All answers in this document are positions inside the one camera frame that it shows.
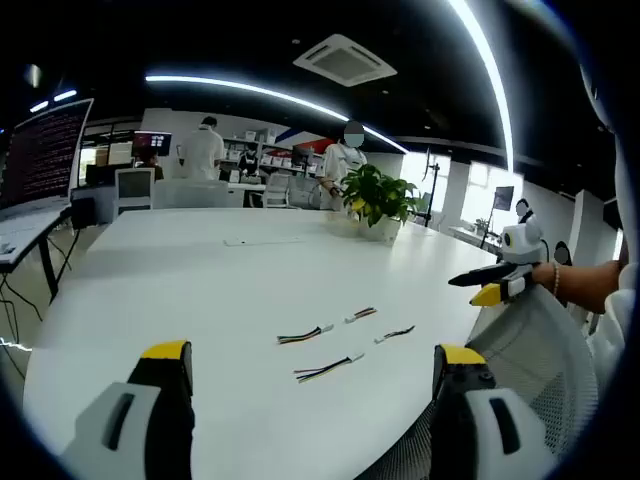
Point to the white plant pot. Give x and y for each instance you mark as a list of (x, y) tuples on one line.
[(382, 229)]

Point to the person's right hand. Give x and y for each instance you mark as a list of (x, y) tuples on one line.
[(544, 277)]

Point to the green potted plant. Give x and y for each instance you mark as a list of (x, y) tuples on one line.
[(380, 192)]

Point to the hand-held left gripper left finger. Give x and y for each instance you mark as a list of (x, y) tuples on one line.
[(120, 425)]

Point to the black box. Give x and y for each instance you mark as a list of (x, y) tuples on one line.
[(82, 212)]

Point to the ceiling light strip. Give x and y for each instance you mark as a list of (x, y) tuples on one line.
[(260, 91), (492, 75)]

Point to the ceiling air conditioner unit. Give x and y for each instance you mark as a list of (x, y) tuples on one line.
[(345, 60)]

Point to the white side desk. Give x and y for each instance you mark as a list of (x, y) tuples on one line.
[(25, 225)]

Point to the person's white shirt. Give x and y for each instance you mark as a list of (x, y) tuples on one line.
[(627, 200)]

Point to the dark wall screen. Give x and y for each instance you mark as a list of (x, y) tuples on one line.
[(503, 198)]

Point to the small background monitor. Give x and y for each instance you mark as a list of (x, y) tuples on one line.
[(152, 140)]

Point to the large computer monitor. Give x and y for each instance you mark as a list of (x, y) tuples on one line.
[(45, 150)]

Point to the mesh office chair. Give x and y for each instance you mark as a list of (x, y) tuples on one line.
[(535, 350)]

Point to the white flat bar device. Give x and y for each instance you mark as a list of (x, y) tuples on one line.
[(262, 241)]

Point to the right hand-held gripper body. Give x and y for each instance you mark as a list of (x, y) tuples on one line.
[(522, 245)]

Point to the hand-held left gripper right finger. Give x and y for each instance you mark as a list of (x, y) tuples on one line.
[(500, 430)]

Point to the white background chair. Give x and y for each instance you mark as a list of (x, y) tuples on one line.
[(276, 190), (134, 190)]

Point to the black monitor stand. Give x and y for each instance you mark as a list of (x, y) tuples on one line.
[(434, 190)]

